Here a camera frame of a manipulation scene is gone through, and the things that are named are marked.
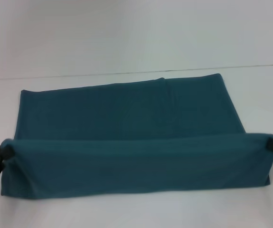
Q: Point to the teal T-shirt with FREE print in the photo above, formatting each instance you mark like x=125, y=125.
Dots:
x=126, y=154

